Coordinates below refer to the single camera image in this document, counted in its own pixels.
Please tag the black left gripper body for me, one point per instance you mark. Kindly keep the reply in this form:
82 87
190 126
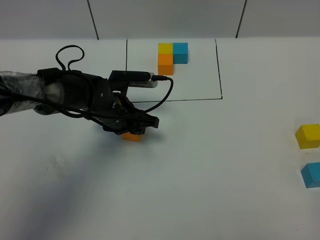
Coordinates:
114 104

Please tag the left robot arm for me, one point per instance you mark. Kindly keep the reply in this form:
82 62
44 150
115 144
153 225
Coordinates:
50 91

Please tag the template orange cube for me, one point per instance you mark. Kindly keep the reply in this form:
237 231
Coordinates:
165 64

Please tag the template yellow cube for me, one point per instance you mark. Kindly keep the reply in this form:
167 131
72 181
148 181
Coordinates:
165 48

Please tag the template blue cube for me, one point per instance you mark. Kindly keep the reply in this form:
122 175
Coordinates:
180 52

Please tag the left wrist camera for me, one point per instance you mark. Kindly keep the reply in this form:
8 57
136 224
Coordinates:
135 79

